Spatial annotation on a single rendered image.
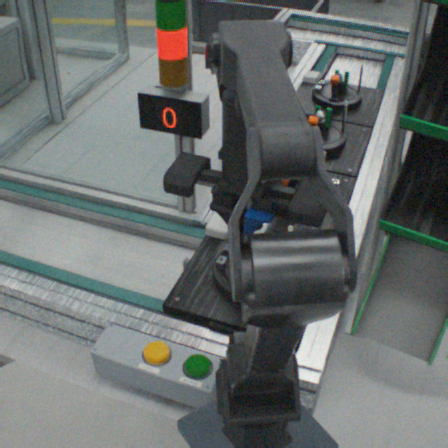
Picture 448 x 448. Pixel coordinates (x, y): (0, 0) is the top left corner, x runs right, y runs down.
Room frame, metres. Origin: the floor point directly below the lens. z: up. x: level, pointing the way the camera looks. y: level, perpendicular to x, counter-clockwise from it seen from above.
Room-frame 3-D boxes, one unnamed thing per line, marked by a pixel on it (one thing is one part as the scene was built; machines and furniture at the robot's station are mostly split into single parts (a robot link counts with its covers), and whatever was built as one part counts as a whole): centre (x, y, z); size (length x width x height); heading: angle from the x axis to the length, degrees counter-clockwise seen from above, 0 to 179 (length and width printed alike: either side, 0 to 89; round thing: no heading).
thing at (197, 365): (0.54, 0.04, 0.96); 0.04 x 0.04 x 0.02
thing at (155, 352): (0.57, 0.11, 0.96); 0.04 x 0.04 x 0.02
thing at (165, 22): (0.91, 0.09, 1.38); 0.05 x 0.05 x 0.05
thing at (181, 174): (0.53, -0.03, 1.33); 0.19 x 0.06 x 0.08; 69
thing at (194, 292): (0.74, -0.05, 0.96); 0.24 x 0.24 x 0.02; 69
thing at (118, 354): (0.57, 0.11, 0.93); 0.21 x 0.07 x 0.06; 69
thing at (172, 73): (0.91, 0.09, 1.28); 0.05 x 0.05 x 0.05
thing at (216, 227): (0.86, 0.01, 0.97); 0.05 x 0.05 x 0.04; 69
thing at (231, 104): (0.53, -0.03, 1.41); 0.09 x 0.06 x 0.07; 5
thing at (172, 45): (0.91, 0.09, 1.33); 0.05 x 0.05 x 0.05
